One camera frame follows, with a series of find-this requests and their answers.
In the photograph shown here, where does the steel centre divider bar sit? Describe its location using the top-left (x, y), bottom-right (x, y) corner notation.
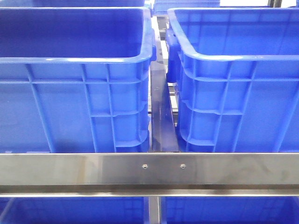
top-left (150, 39), bottom-right (179, 153)

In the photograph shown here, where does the large blue crate left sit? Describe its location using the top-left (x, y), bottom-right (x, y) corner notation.
top-left (0, 7), bottom-right (156, 153)

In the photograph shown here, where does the large blue crate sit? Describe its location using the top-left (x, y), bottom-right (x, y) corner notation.
top-left (166, 7), bottom-right (299, 153)
top-left (0, 7), bottom-right (156, 153)

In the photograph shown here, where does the large blue crate right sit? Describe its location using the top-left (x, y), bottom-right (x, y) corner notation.
top-left (166, 7), bottom-right (299, 153)

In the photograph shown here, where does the blue crate lower left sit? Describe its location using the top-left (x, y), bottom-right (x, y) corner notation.
top-left (0, 197), bottom-right (149, 224)

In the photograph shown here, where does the blue crate lower right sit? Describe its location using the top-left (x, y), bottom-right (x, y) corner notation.
top-left (162, 196), bottom-right (299, 224)

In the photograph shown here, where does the blue crate rear right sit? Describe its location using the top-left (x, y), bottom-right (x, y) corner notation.
top-left (153, 0), bottom-right (220, 15)

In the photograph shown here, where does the blue crate rear left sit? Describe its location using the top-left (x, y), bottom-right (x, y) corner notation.
top-left (0, 0), bottom-right (152, 8)

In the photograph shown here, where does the steel vertical post below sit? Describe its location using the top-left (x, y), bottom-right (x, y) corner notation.
top-left (149, 196), bottom-right (162, 224)

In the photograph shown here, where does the stainless steel front rail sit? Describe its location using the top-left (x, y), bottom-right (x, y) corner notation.
top-left (0, 152), bottom-right (299, 197)

